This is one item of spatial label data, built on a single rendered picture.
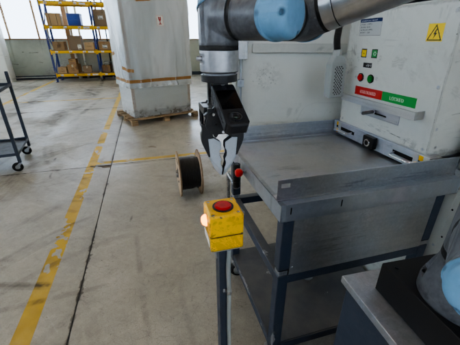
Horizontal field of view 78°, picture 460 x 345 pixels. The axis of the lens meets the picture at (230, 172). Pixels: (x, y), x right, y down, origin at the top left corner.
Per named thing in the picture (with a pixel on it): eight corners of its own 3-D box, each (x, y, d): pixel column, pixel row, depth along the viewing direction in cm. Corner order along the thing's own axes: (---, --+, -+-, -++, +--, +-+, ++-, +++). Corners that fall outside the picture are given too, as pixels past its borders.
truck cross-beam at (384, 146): (426, 174, 97) (430, 158, 95) (333, 131, 144) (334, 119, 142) (437, 172, 98) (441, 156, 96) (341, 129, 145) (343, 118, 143)
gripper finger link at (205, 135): (222, 153, 62) (221, 113, 58) (224, 156, 61) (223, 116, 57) (200, 155, 61) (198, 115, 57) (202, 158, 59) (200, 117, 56)
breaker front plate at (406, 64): (422, 159, 98) (464, -2, 77) (337, 123, 140) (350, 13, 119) (425, 159, 98) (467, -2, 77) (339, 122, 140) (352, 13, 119)
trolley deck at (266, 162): (280, 223, 83) (281, 205, 81) (225, 150, 137) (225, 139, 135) (456, 192, 100) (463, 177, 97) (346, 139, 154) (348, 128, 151)
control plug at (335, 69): (328, 98, 127) (333, 56, 119) (322, 96, 131) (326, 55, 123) (344, 96, 128) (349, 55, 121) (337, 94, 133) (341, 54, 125)
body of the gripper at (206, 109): (231, 125, 66) (231, 70, 61) (241, 136, 59) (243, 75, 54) (198, 128, 64) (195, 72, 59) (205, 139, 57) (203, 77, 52)
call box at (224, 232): (210, 254, 67) (209, 218, 62) (204, 233, 74) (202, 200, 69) (243, 248, 69) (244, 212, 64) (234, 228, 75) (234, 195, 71)
